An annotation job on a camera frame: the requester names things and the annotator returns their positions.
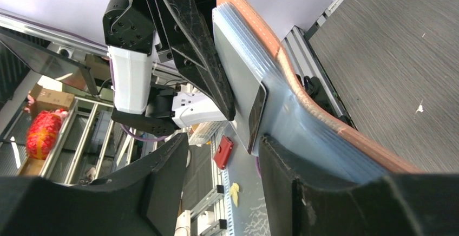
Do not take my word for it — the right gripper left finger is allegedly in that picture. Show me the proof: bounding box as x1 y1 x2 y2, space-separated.
1 133 188 235

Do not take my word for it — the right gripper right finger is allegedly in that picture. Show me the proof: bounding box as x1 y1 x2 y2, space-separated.
259 135 458 235

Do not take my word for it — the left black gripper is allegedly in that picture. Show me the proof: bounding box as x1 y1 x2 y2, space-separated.
102 0 235 121

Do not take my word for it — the pink leather card holder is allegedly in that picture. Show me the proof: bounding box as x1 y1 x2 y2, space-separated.
212 0 421 183

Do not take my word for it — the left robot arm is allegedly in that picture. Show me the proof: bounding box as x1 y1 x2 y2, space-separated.
102 0 235 137

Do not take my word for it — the yellow scrap on floor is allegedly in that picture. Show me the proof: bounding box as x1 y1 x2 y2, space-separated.
229 182 239 207

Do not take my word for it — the red box outside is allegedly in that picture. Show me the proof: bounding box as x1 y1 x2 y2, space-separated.
213 135 234 170

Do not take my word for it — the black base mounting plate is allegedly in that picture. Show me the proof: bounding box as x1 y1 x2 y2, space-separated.
294 30 357 129

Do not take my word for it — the red mesh bag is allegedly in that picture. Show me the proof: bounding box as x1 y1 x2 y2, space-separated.
25 109 68 160

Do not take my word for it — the cardboard box on shelf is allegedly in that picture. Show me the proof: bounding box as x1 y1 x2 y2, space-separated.
27 84 75 118

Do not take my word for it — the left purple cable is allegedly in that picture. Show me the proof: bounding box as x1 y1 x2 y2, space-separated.
120 123 171 143

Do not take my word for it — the metal wire shelf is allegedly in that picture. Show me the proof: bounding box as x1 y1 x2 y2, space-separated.
15 97 143 186

